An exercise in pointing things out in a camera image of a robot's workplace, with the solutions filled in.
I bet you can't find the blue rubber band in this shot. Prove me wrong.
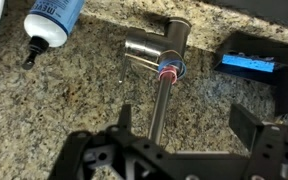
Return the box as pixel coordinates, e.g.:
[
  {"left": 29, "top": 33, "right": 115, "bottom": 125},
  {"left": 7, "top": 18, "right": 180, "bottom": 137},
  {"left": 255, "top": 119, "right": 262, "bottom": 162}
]
[{"left": 157, "top": 59, "right": 187, "bottom": 79}]

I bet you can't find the black sponge holder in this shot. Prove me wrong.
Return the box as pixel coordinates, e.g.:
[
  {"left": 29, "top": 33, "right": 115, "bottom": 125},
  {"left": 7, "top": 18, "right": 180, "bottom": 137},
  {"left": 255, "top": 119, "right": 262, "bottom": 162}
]
[{"left": 213, "top": 32, "right": 288, "bottom": 116}]

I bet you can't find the steel gooseneck kitchen tap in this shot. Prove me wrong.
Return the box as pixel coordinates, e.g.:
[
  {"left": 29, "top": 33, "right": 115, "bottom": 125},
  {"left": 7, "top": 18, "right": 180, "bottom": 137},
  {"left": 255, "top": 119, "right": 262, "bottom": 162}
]
[{"left": 119, "top": 17, "right": 192, "bottom": 144}]

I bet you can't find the red rubber band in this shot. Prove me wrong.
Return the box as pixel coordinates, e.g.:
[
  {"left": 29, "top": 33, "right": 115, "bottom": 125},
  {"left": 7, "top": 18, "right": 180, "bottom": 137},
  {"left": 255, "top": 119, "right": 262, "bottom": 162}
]
[{"left": 159, "top": 65, "right": 178, "bottom": 84}]

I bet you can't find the blue sponge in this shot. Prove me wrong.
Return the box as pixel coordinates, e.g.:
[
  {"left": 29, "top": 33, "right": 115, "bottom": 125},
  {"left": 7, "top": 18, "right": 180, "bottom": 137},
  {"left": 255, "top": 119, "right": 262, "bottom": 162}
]
[{"left": 222, "top": 55, "right": 275, "bottom": 73}]

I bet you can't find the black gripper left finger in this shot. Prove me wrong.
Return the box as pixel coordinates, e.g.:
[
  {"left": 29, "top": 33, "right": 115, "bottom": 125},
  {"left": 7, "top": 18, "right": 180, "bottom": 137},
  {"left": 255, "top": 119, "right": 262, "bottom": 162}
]
[{"left": 117, "top": 104, "right": 132, "bottom": 131}]

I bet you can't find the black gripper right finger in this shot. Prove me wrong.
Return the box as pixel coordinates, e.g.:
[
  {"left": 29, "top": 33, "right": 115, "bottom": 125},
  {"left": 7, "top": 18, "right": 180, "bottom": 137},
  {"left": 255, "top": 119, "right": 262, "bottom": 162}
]
[{"left": 229, "top": 104, "right": 264, "bottom": 150}]

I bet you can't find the blue label soap bottle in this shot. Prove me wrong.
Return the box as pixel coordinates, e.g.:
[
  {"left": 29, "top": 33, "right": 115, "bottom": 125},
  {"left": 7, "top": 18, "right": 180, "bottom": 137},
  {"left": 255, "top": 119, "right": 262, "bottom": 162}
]
[{"left": 22, "top": 0, "right": 85, "bottom": 70}]

